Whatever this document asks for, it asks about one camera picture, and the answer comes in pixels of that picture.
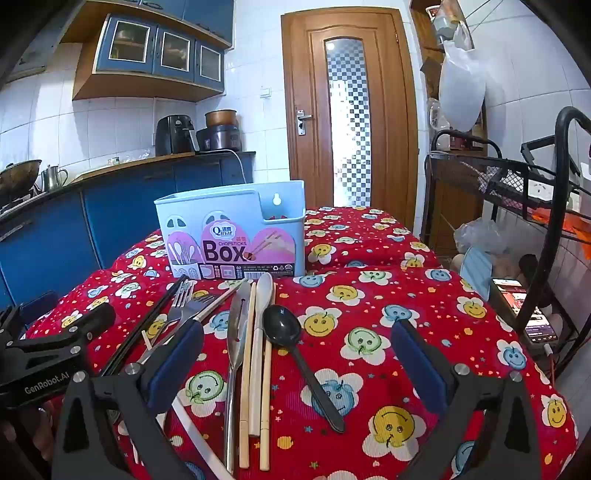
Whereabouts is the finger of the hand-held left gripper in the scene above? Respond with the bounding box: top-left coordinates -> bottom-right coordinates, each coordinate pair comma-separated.
18,302 -> 116,357

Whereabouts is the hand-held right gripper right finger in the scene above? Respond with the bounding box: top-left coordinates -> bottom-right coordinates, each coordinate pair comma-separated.
390,318 -> 542,480

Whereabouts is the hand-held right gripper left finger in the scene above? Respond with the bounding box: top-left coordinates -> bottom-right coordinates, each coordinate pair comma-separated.
53,318 -> 206,480

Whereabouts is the silver metal knife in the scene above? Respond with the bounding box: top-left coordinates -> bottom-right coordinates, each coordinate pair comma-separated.
225,279 -> 251,476

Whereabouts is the wooden chopstick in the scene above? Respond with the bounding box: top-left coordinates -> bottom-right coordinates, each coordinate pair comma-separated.
239,282 -> 257,468
259,284 -> 278,470

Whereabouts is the white plastic spoon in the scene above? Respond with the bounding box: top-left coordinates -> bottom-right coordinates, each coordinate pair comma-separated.
248,272 -> 277,438

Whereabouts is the black plastic spoon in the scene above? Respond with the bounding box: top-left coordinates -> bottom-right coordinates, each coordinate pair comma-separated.
262,305 -> 347,435

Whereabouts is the light blue plastic utensil box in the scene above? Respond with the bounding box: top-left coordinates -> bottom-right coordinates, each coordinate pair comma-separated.
154,180 -> 307,280

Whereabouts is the red printed blanket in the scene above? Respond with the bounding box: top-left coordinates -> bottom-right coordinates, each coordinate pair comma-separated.
23,205 -> 580,480

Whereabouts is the blue kitchen counter cabinet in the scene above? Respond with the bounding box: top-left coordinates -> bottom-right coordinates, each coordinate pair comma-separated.
0,151 -> 257,308

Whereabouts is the light blue plastic board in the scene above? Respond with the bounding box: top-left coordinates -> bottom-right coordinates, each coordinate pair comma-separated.
459,247 -> 492,298

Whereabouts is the smartphone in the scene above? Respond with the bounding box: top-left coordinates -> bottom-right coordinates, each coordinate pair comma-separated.
491,277 -> 561,346

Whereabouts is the pile of pale round produce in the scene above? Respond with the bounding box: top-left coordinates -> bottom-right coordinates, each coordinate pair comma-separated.
489,254 -> 522,282

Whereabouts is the gas stove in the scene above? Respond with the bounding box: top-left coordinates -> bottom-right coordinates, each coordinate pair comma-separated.
0,191 -> 35,217

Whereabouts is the clear plastic bag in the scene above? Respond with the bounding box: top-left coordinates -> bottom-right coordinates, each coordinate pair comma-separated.
455,219 -> 509,254
427,99 -> 451,134

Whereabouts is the metal kettle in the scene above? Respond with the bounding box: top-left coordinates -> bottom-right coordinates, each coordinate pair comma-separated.
41,165 -> 69,191

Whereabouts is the metal wok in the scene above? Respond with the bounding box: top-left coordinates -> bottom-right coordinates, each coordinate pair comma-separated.
0,159 -> 42,197

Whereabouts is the wooden shelf unit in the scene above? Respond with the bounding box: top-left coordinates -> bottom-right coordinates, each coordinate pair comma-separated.
410,0 -> 488,259

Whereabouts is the black air fryer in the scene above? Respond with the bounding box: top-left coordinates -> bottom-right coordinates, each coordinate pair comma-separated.
155,115 -> 197,156

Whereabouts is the orange plastic sheet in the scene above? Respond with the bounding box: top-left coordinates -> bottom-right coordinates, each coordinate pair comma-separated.
531,208 -> 591,259

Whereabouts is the dark rice cooker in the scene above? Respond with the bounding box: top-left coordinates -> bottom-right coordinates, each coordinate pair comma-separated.
196,124 -> 242,153

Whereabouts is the brown pot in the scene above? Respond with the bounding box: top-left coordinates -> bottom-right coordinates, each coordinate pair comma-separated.
205,109 -> 239,128

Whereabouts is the black metal rack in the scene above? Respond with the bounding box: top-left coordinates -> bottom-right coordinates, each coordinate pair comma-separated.
425,106 -> 591,384

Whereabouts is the grey range hood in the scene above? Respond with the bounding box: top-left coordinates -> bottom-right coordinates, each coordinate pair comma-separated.
0,9 -> 63,86

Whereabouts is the white plastic bag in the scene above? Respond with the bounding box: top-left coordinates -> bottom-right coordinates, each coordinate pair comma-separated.
438,39 -> 489,131

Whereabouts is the wooden door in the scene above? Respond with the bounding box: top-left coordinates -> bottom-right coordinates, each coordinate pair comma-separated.
281,7 -> 419,229

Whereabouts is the blue overhead cabinet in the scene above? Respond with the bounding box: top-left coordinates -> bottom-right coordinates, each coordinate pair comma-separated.
60,0 -> 236,47

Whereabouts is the orange cable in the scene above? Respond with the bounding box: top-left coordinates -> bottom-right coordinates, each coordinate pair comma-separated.
545,344 -> 561,386

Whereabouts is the white power cable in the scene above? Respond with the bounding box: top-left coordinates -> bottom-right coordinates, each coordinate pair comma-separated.
229,148 -> 249,186

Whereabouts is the glass door wall cabinet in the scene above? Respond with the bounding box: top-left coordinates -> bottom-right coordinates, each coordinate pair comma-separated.
71,13 -> 232,101

